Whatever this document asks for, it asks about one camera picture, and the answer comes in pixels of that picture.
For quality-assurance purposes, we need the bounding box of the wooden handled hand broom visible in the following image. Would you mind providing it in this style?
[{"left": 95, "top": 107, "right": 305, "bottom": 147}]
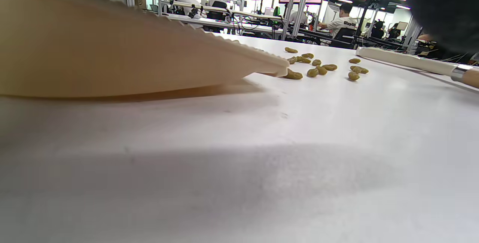
[{"left": 356, "top": 46, "right": 479, "bottom": 89}]

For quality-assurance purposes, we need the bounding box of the white table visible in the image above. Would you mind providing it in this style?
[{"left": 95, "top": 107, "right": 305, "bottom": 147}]
[{"left": 0, "top": 33, "right": 479, "bottom": 243}]

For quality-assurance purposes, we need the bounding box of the long white workbench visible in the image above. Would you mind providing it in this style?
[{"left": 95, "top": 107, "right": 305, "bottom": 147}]
[{"left": 165, "top": 11, "right": 287, "bottom": 40}]

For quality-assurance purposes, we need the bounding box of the beige plastic dustpan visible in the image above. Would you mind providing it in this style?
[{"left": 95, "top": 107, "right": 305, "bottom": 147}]
[{"left": 0, "top": 0, "right": 290, "bottom": 98}]

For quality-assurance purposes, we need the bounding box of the person's left hand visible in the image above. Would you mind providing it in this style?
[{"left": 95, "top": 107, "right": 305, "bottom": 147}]
[{"left": 399, "top": 0, "right": 479, "bottom": 54}]

